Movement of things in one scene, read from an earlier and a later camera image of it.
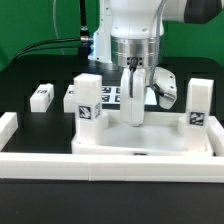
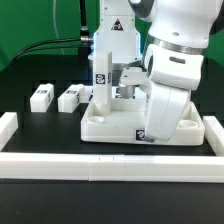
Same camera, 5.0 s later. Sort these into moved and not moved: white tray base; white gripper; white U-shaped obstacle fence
Moved: white gripper; white tray base
Not moved: white U-shaped obstacle fence
